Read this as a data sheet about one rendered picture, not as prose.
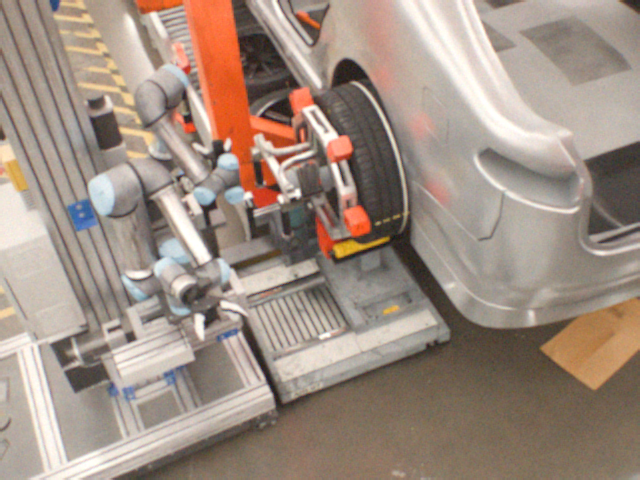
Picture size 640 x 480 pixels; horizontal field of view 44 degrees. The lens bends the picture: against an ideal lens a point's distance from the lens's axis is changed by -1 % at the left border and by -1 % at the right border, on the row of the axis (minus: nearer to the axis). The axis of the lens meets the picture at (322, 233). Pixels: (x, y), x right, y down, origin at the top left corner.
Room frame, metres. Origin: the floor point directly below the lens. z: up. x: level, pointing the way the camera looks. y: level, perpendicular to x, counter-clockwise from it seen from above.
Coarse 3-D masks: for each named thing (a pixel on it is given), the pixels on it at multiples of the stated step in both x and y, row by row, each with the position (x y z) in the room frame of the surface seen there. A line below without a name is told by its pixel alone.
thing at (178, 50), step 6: (180, 42) 4.28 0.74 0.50; (174, 48) 4.22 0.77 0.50; (180, 48) 4.20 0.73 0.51; (174, 54) 4.22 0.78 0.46; (180, 54) 4.15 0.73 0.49; (180, 60) 4.12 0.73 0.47; (186, 60) 4.08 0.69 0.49; (180, 66) 4.00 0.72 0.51; (186, 66) 4.01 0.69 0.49; (186, 72) 4.01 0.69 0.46; (180, 120) 4.05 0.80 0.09; (186, 126) 3.96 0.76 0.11; (192, 126) 3.97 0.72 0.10; (186, 132) 3.95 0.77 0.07
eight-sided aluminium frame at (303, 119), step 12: (312, 108) 2.60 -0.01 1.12; (300, 120) 2.64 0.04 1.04; (312, 120) 2.52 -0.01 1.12; (324, 120) 2.51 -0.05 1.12; (324, 144) 2.38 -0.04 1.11; (336, 168) 2.31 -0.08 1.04; (336, 180) 2.28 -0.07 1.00; (348, 180) 2.29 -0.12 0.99; (348, 192) 2.25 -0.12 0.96; (312, 204) 2.59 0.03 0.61; (324, 204) 2.58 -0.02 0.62; (324, 216) 2.50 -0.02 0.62; (336, 216) 2.49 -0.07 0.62; (336, 228) 2.38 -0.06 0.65
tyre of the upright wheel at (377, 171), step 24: (336, 96) 2.58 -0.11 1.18; (360, 96) 2.56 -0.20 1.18; (336, 120) 2.47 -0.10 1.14; (360, 120) 2.44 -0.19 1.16; (360, 144) 2.35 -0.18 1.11; (384, 144) 2.35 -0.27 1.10; (360, 168) 2.28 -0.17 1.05; (384, 168) 2.30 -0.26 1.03; (360, 192) 2.28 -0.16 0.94; (384, 192) 2.25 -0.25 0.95; (408, 192) 2.28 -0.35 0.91; (384, 216) 2.23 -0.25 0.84; (408, 216) 2.27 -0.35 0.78; (360, 240) 2.30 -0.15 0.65
